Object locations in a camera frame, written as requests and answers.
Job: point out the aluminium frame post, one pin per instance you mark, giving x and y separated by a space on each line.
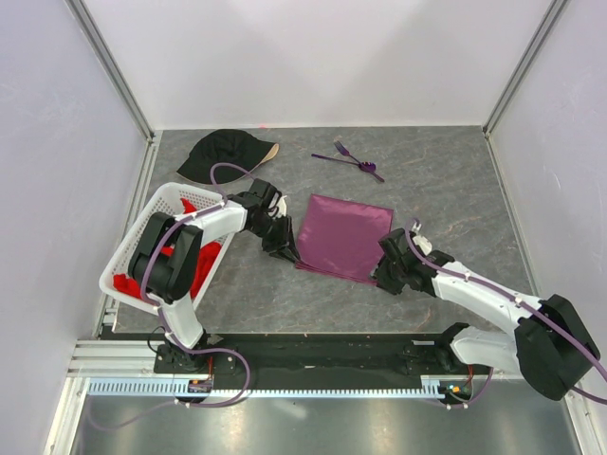
94 37
531 52

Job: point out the purple fork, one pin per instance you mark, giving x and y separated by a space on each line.
343 151

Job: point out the left aluminium frame post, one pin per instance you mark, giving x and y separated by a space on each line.
94 37

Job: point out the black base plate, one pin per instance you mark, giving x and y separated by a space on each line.
340 361

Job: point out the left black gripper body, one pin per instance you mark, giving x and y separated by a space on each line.
273 233

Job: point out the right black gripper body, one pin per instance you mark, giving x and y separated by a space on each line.
389 275

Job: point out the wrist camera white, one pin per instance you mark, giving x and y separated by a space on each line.
420 241
279 209

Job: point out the right aluminium frame post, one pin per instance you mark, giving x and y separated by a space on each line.
531 52

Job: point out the purple spoon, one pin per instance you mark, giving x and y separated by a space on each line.
364 166

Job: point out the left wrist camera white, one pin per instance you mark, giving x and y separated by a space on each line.
279 209

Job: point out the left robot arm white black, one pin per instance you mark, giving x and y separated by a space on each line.
221 219

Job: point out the purple cloth napkin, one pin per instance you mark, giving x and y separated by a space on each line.
339 238

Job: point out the black bucket hat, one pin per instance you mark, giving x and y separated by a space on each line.
232 146

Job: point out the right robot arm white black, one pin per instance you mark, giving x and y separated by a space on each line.
543 340

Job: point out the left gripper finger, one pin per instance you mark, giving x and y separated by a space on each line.
289 235
286 253

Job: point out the red cloth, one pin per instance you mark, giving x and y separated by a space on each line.
204 265

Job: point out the blue cable duct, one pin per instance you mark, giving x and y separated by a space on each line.
188 388

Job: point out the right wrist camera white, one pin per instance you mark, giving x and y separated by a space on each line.
420 241

